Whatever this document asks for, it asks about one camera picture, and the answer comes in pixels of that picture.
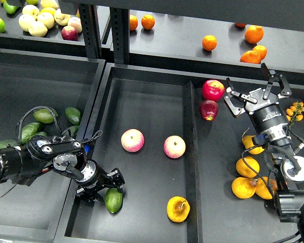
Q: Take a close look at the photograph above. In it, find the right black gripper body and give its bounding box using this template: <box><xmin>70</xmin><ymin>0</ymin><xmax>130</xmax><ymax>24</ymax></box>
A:
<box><xmin>244</xmin><ymin>88</ymin><xmax>288</xmax><ymax>138</ymax></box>

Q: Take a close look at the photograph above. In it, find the orange cherry tomato bunch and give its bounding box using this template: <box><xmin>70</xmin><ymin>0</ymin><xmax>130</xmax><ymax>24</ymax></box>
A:
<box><xmin>286</xmin><ymin>101</ymin><xmax>304</xmax><ymax>128</ymax></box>

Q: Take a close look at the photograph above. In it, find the black shelf post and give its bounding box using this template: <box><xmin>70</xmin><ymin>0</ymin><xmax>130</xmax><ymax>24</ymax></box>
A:
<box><xmin>79</xmin><ymin>4</ymin><xmax>102</xmax><ymax>59</ymax></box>
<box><xmin>109</xmin><ymin>7</ymin><xmax>130</xmax><ymax>64</ymax></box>

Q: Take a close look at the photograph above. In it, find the dark red shelf apple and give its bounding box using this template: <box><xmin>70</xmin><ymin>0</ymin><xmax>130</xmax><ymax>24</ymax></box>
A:
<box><xmin>61</xmin><ymin>25</ymin><xmax>78</xmax><ymax>41</ymax></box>

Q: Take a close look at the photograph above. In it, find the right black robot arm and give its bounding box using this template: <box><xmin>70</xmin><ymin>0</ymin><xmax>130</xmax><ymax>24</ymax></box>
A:
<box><xmin>224</xmin><ymin>63</ymin><xmax>304</xmax><ymax>242</ymax></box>

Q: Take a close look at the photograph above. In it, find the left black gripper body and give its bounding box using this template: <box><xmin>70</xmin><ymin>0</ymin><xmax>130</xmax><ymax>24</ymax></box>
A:
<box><xmin>76</xmin><ymin>160</ymin><xmax>107</xmax><ymax>193</ymax></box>

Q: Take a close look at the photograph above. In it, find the left shelf orange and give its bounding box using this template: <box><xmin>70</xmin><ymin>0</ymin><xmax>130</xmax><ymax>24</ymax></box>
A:
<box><xmin>129</xmin><ymin>15</ymin><xmax>138</xmax><ymax>31</ymax></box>

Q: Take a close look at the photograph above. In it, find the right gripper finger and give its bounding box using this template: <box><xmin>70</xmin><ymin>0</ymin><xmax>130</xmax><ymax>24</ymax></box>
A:
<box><xmin>224</xmin><ymin>77</ymin><xmax>257</xmax><ymax>117</ymax></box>
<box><xmin>260</xmin><ymin>63</ymin><xmax>292</xmax><ymax>100</ymax></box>

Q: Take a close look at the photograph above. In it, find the front right shelf orange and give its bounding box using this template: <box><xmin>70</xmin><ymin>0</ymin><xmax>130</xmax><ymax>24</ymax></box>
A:
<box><xmin>240</xmin><ymin>50</ymin><xmax>261</xmax><ymax>64</ymax></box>

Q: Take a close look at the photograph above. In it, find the centre shelf orange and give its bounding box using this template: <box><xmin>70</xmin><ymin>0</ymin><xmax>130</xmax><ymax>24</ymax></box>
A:
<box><xmin>202</xmin><ymin>35</ymin><xmax>217</xmax><ymax>51</ymax></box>

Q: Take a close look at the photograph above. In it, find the black left tray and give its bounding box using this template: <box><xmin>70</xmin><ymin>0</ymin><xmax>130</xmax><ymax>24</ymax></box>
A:
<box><xmin>0</xmin><ymin>49</ymin><xmax>105</xmax><ymax>242</ymax></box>

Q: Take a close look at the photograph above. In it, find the yellow pear with brown spot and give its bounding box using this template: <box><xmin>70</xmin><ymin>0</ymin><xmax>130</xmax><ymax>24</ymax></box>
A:
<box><xmin>167</xmin><ymin>196</ymin><xmax>190</xmax><ymax>223</ymax></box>

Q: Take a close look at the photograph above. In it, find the bright red apple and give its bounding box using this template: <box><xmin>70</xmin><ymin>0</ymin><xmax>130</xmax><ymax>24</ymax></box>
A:
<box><xmin>202</xmin><ymin>79</ymin><xmax>224</xmax><ymax>102</ymax></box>

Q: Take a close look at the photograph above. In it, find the green avocado by divider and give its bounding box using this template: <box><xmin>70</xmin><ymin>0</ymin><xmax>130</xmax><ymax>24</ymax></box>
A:
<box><xmin>65</xmin><ymin>107</ymin><xmax>82</xmax><ymax>125</ymax></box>

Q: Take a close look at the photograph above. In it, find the black tray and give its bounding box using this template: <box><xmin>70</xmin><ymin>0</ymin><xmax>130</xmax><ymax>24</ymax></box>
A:
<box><xmin>55</xmin><ymin>64</ymin><xmax>297</xmax><ymax>242</ymax></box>
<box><xmin>0</xmin><ymin>49</ymin><xmax>105</xmax><ymax>242</ymax></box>

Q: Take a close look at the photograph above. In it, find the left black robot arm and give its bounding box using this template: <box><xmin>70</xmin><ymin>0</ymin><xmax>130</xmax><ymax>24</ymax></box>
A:
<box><xmin>0</xmin><ymin>130</ymin><xmax>125</xmax><ymax>201</ymax></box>

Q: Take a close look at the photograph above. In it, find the black shelf post left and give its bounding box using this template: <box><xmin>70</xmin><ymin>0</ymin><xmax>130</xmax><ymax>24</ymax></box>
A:
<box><xmin>79</xmin><ymin>4</ymin><xmax>102</xmax><ymax>59</ymax></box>

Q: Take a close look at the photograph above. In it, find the middle yellow pear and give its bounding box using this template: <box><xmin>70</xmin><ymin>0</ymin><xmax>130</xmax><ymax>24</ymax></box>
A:
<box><xmin>236</xmin><ymin>156</ymin><xmax>260</xmax><ymax>178</ymax></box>

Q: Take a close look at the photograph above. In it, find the upper yellow pear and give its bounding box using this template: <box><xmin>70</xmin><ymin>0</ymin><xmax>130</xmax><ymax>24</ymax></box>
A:
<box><xmin>241</xmin><ymin>128</ymin><xmax>264</xmax><ymax>155</ymax></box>

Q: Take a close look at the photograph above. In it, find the right pink apple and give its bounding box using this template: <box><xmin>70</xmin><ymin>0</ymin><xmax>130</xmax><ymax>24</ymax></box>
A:
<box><xmin>163</xmin><ymin>135</ymin><xmax>186</xmax><ymax>159</ymax></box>

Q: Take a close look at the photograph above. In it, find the large right shelf orange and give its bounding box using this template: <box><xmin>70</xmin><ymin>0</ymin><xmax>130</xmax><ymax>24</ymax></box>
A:
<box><xmin>244</xmin><ymin>25</ymin><xmax>264</xmax><ymax>44</ymax></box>

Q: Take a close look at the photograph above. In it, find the lower left yellow pear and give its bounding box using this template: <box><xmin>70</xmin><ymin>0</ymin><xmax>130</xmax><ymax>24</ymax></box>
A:
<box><xmin>231</xmin><ymin>177</ymin><xmax>257</xmax><ymax>199</ymax></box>

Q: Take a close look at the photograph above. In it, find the lower right yellow pear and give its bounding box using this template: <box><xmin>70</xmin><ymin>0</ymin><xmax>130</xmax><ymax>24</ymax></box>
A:
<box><xmin>255</xmin><ymin>177</ymin><xmax>278</xmax><ymax>200</ymax></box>

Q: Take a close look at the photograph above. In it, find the black centre tray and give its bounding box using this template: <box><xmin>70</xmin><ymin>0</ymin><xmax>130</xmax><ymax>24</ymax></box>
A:
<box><xmin>55</xmin><ymin>64</ymin><xmax>297</xmax><ymax>242</ymax></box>

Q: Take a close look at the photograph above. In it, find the pale yellow pear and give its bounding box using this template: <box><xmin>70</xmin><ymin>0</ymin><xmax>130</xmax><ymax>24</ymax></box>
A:
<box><xmin>28</xmin><ymin>21</ymin><xmax>48</xmax><ymax>37</ymax></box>

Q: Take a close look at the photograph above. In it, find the pink apple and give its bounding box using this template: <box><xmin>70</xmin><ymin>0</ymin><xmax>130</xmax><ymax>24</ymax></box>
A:
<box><xmin>163</xmin><ymin>135</ymin><xmax>186</xmax><ymax>159</ymax></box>
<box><xmin>121</xmin><ymin>129</ymin><xmax>144</xmax><ymax>152</ymax></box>

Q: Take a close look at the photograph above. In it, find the small right shelf orange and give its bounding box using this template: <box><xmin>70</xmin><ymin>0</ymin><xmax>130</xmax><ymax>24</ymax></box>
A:
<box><xmin>252</xmin><ymin>45</ymin><xmax>268</xmax><ymax>60</ymax></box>

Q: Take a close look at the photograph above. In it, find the left pink apple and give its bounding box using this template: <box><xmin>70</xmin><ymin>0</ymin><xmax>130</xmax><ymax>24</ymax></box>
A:
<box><xmin>121</xmin><ymin>129</ymin><xmax>144</xmax><ymax>152</ymax></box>

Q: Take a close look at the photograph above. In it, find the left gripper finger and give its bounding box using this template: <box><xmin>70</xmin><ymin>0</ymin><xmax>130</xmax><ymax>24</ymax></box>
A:
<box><xmin>105</xmin><ymin>168</ymin><xmax>125</xmax><ymax>188</ymax></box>
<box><xmin>75</xmin><ymin>188</ymin><xmax>104</xmax><ymax>202</ymax></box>

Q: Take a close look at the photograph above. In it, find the black shelf post right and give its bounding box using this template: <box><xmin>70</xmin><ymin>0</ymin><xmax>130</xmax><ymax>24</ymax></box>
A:
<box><xmin>109</xmin><ymin>7</ymin><xmax>130</xmax><ymax>64</ymax></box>

